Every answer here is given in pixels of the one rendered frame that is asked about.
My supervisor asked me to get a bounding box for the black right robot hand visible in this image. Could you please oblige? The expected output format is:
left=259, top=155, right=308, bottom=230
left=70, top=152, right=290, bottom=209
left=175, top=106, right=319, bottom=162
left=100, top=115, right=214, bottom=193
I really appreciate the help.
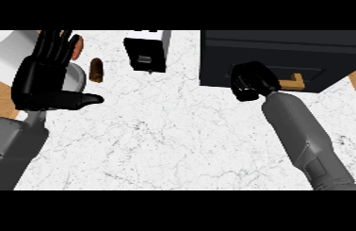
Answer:
left=228, top=61, right=282, bottom=103

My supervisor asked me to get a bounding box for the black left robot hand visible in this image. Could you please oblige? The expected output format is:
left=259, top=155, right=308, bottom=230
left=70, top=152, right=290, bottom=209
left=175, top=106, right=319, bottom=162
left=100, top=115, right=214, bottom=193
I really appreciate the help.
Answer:
left=10, top=29, right=106, bottom=112

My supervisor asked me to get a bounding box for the grey round cup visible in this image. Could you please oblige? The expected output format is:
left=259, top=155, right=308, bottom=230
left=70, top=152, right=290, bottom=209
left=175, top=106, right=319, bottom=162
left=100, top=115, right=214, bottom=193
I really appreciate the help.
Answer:
left=60, top=61, right=87, bottom=93

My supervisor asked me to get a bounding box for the dark grey drawer cabinet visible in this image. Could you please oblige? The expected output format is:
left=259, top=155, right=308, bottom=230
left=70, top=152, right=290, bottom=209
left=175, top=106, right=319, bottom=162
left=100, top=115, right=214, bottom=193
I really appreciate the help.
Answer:
left=199, top=30, right=356, bottom=94

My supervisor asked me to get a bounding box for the white curved object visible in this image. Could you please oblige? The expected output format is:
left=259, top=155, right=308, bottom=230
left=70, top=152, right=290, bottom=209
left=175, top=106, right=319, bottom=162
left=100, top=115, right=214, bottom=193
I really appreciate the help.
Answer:
left=0, top=30, right=41, bottom=79

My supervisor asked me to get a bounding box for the brown oval item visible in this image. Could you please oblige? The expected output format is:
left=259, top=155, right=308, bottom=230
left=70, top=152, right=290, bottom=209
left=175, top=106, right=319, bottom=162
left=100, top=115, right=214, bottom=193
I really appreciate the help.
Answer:
left=87, top=58, right=104, bottom=84

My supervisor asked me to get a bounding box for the orange round item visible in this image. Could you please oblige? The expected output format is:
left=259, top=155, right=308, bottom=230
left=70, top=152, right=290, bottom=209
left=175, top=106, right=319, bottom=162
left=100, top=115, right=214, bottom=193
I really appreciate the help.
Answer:
left=70, top=35, right=84, bottom=61

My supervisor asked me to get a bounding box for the black and white appliance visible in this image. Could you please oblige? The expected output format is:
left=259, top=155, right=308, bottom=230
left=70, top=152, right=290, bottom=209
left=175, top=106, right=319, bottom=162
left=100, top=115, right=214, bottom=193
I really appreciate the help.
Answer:
left=122, top=30, right=172, bottom=74

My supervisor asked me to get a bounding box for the wooden drawer handle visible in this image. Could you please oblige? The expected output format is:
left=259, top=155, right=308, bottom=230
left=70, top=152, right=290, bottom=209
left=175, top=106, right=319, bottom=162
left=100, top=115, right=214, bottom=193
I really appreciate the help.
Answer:
left=277, top=73, right=307, bottom=91

